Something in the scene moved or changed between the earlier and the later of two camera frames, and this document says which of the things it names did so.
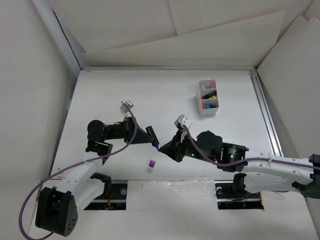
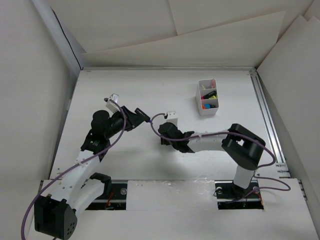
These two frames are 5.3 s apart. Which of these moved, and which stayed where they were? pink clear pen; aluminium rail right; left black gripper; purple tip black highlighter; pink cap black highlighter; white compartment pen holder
Moved: purple tip black highlighter; left black gripper
Stayed: aluminium rail right; white compartment pen holder; pink cap black highlighter; pink clear pen
